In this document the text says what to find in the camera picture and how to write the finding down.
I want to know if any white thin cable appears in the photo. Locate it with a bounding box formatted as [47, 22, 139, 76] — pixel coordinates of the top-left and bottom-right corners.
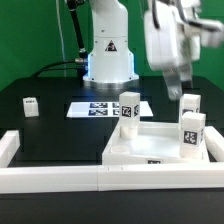
[56, 0, 68, 78]

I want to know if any white U-shaped obstacle fence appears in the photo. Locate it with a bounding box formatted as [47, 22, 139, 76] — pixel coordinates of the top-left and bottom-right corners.
[0, 130, 224, 194]

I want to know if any black cable bundle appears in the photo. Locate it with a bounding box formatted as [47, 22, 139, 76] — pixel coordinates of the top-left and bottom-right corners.
[31, 0, 88, 78]

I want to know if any white square table top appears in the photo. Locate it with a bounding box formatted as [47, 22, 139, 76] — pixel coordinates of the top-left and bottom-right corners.
[102, 122, 210, 165]

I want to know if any white marker sheet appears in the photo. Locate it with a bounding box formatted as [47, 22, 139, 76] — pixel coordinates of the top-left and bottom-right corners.
[66, 101, 154, 119]

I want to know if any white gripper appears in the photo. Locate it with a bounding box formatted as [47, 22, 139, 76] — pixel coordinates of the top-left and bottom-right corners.
[144, 4, 200, 101]

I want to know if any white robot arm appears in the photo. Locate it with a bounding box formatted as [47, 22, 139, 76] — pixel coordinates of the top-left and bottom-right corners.
[84, 0, 224, 100]

